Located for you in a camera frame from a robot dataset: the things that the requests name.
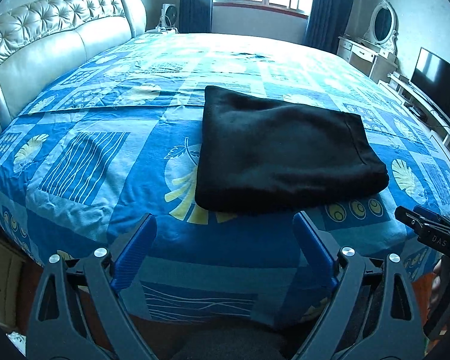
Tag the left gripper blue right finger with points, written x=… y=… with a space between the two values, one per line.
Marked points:
x=319 y=249

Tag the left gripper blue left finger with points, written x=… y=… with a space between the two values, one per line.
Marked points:
x=129 y=250

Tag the black pants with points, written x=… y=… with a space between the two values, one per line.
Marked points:
x=261 y=155

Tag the person right hand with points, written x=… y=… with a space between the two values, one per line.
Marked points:
x=436 y=285

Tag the wooden cabinet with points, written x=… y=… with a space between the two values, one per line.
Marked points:
x=19 y=277

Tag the blue patterned bed sheet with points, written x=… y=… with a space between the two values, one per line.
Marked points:
x=120 y=136

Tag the white tv stand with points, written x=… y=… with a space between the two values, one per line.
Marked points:
x=421 y=107

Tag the black flat television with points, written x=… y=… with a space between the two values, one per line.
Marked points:
x=432 y=77

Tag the white dressing table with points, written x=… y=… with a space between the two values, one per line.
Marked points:
x=373 y=61

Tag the white oval vanity mirror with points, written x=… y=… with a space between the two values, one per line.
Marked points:
x=382 y=30

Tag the white tufted leather headboard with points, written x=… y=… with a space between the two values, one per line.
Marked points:
x=42 y=40

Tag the white desk fan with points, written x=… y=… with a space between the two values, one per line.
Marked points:
x=168 y=17

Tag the left blue curtain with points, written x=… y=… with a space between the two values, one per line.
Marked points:
x=195 y=16

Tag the blue curtain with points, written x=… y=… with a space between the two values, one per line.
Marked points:
x=195 y=16
x=327 y=21

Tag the right blue curtain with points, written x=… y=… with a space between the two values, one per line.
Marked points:
x=327 y=21

